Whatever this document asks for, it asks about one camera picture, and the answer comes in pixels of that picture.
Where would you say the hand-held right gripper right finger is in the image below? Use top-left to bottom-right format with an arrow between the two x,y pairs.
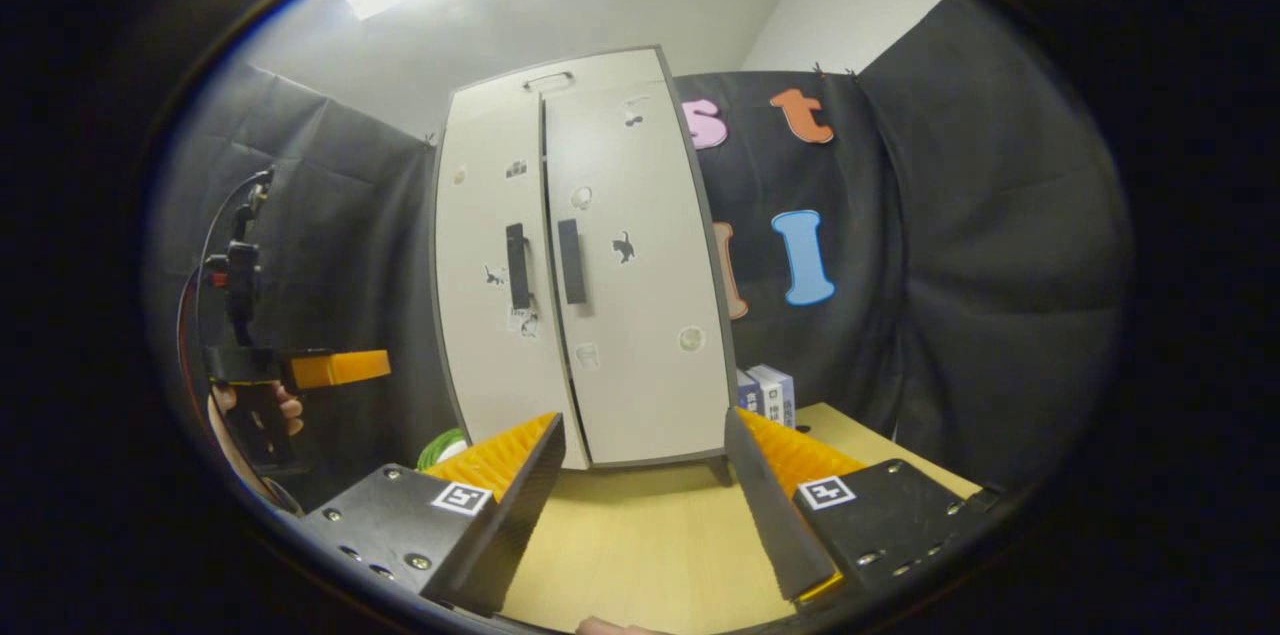
723,407 -> 1001,606

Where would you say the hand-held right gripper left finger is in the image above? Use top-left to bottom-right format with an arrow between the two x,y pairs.
300,412 -> 566,616

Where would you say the white shoe cabinet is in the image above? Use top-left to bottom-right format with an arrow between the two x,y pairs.
430,45 -> 741,488

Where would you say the white shoe cabinet door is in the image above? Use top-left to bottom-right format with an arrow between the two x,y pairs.
432,95 -> 591,471
540,75 -> 736,468

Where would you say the white cabinet drawer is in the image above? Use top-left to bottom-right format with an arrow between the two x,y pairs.
445,46 -> 673,116

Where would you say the orange carrot toy green top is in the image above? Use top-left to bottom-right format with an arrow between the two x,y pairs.
416,428 -> 469,472

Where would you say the red cable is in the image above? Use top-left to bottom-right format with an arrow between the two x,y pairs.
176,265 -> 241,476

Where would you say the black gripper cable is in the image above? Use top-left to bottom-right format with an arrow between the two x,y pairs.
192,170 -> 273,356

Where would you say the black door handle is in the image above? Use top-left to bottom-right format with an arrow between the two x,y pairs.
505,223 -> 533,311
557,219 -> 588,306

